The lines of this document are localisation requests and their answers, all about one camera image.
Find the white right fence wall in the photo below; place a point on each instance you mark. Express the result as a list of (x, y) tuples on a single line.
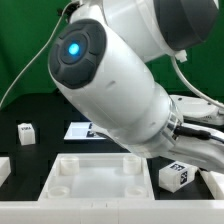
[(215, 183)]

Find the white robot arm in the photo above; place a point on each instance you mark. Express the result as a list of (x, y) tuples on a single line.
[(98, 62)]

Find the white fence wall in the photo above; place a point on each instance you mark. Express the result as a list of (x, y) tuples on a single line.
[(132, 211), (5, 169), (215, 183)]

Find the white front fence wall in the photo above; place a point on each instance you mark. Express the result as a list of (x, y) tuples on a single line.
[(132, 211)]

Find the white left fence wall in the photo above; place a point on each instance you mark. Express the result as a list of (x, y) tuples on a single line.
[(5, 169)]

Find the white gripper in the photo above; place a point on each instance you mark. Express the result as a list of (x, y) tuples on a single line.
[(199, 146)]

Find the white square table top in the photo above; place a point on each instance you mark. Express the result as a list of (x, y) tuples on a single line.
[(98, 176)]

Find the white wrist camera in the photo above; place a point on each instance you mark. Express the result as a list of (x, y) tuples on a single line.
[(199, 110)]

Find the white base tag plate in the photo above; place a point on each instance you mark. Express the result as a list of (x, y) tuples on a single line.
[(81, 131)]

